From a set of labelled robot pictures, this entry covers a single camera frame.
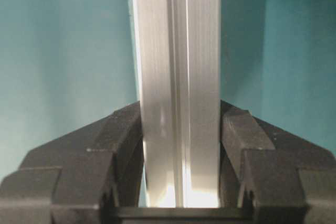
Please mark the right teal foam mat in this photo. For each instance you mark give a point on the right teal foam mat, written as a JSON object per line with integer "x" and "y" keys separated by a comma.
{"x": 278, "y": 62}

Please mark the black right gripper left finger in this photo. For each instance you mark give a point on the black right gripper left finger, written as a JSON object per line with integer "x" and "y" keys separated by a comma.
{"x": 81, "y": 176}

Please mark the left teal foam mat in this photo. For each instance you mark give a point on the left teal foam mat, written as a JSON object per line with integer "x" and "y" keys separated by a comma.
{"x": 64, "y": 64}

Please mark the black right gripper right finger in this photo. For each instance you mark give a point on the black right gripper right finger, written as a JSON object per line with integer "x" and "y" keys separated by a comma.
{"x": 285, "y": 178}

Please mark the teal foam mat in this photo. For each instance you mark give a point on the teal foam mat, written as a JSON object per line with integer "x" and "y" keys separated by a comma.
{"x": 278, "y": 62}
{"x": 64, "y": 64}

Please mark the silver aluminium extrusion rail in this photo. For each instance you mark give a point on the silver aluminium extrusion rail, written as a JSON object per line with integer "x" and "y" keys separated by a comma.
{"x": 177, "y": 46}

